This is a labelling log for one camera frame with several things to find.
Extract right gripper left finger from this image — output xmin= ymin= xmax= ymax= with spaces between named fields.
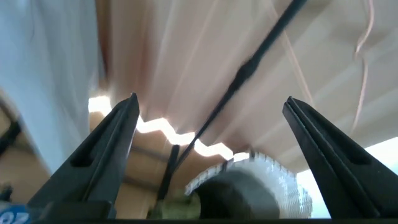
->
xmin=27 ymin=92 xmax=141 ymax=218

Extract pink clothes hanger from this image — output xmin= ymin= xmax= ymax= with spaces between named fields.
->
xmin=278 ymin=0 xmax=376 ymax=135

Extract pale grey shorts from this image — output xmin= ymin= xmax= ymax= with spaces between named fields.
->
xmin=0 ymin=0 xmax=104 ymax=175

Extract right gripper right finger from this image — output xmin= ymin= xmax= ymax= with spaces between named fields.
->
xmin=282 ymin=95 xmax=398 ymax=218

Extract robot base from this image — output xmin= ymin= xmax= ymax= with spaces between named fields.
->
xmin=0 ymin=185 xmax=32 ymax=224

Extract black clothes rack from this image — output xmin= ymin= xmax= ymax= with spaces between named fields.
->
xmin=0 ymin=0 xmax=309 ymax=202

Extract white laundry basket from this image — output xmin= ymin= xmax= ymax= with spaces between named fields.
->
xmin=185 ymin=151 xmax=313 ymax=219

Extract olive green garment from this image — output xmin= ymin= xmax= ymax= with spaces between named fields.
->
xmin=149 ymin=189 xmax=202 ymax=219

